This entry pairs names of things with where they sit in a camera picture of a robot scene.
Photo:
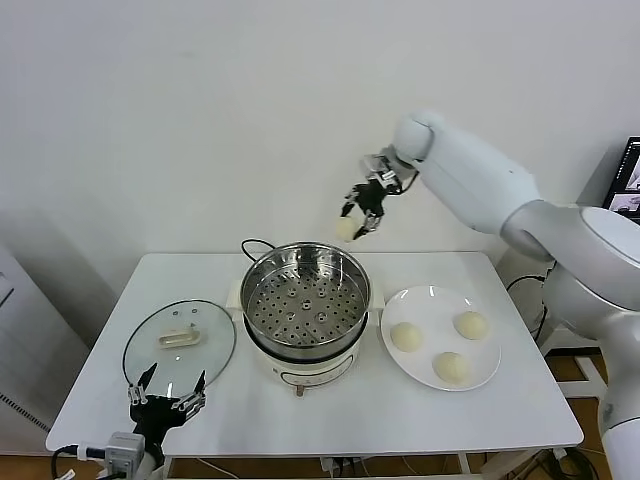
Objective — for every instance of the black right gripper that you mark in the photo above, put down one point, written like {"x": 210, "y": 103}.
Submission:
{"x": 371, "y": 196}

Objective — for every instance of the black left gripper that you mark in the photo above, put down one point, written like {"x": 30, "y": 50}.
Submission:
{"x": 155, "y": 414}

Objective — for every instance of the white steamed baozi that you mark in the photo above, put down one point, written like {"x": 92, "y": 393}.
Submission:
{"x": 346, "y": 230}
{"x": 406, "y": 336}
{"x": 471, "y": 325}
{"x": 451, "y": 367}

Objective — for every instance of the round glass pot lid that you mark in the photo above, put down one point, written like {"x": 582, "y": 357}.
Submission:
{"x": 200, "y": 350}

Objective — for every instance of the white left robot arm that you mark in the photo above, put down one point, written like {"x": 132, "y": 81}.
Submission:
{"x": 150, "y": 462}

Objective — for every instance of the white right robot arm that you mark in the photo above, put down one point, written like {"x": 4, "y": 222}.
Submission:
{"x": 475, "y": 180}

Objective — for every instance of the perforated steel steamer basket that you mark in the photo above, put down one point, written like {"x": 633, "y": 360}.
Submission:
{"x": 350, "y": 310}

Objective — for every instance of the cream electric cooker base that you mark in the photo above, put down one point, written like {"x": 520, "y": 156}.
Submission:
{"x": 310, "y": 372}

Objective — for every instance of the white floor cabinet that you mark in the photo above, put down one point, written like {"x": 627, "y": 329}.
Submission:
{"x": 35, "y": 340}

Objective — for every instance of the round white plate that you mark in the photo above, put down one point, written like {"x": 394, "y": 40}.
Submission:
{"x": 425, "y": 372}

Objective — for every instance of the open dark laptop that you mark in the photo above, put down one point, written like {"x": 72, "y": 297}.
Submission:
{"x": 625, "y": 170}

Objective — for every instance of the white side desk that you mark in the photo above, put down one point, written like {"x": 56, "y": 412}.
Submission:
{"x": 592, "y": 375}

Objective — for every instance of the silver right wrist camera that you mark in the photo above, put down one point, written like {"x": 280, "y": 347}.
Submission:
{"x": 375, "y": 165}

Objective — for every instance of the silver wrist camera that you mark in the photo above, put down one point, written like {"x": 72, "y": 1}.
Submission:
{"x": 124, "y": 449}
{"x": 375, "y": 165}

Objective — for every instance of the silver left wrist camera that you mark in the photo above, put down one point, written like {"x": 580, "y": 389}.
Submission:
{"x": 124, "y": 449}

